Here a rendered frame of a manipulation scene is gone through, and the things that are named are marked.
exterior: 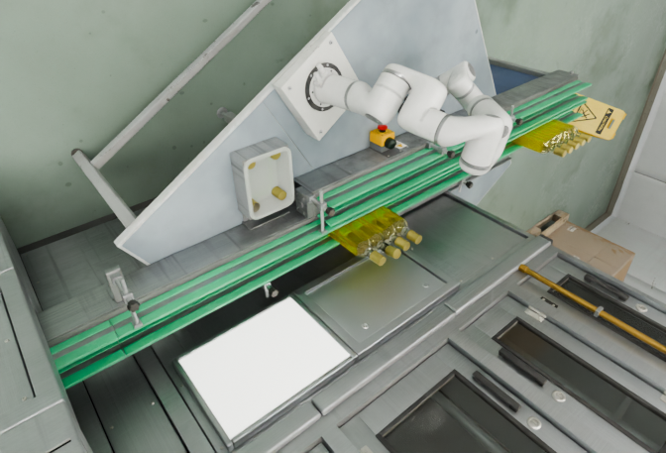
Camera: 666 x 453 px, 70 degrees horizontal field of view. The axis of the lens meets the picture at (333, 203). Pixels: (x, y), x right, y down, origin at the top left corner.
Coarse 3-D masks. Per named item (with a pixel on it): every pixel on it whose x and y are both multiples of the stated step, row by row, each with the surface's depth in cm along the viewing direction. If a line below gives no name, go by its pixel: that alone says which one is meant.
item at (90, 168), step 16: (256, 0) 196; (240, 16) 194; (224, 32) 193; (208, 48) 191; (192, 64) 189; (176, 80) 187; (160, 96) 186; (144, 112) 185; (128, 128) 183; (112, 144) 182; (80, 160) 184; (96, 160) 180; (96, 176) 172; (112, 192) 163; (112, 208) 157; (128, 208) 157; (128, 224) 149
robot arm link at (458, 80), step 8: (464, 64) 158; (448, 72) 161; (456, 72) 156; (464, 72) 154; (472, 72) 158; (440, 80) 163; (448, 80) 157; (456, 80) 152; (464, 80) 152; (472, 80) 159; (448, 88) 155; (456, 88) 153; (464, 88) 153; (472, 88) 154; (456, 96) 156; (464, 96) 155
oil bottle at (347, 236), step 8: (336, 232) 167; (344, 232) 165; (352, 232) 165; (336, 240) 169; (344, 240) 165; (352, 240) 161; (360, 240) 161; (368, 240) 161; (352, 248) 162; (360, 248) 159; (368, 248) 159; (360, 256) 161
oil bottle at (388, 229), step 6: (366, 216) 172; (372, 216) 172; (378, 216) 172; (372, 222) 169; (378, 222) 169; (384, 222) 169; (378, 228) 167; (384, 228) 166; (390, 228) 166; (384, 234) 165; (390, 234) 165
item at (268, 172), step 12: (264, 156) 147; (288, 156) 154; (264, 168) 158; (276, 168) 161; (288, 168) 156; (252, 180) 157; (264, 180) 161; (276, 180) 164; (288, 180) 160; (252, 192) 160; (264, 192) 163; (288, 192) 163; (252, 204) 152; (264, 204) 162; (276, 204) 162; (288, 204) 163; (252, 216) 155; (264, 216) 158
